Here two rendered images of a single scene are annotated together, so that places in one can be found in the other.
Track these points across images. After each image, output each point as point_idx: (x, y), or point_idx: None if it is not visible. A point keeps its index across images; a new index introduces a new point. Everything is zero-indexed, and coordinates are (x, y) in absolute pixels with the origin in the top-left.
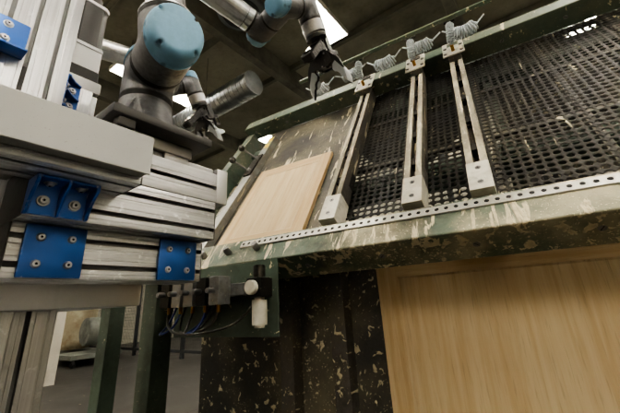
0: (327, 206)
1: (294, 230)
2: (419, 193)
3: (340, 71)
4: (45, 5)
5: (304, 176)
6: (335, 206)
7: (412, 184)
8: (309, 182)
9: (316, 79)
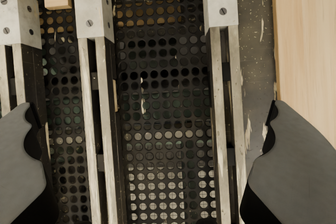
0: None
1: None
2: None
3: (4, 145)
4: None
5: (331, 143)
6: None
7: (87, 16)
8: (307, 114)
9: (256, 164)
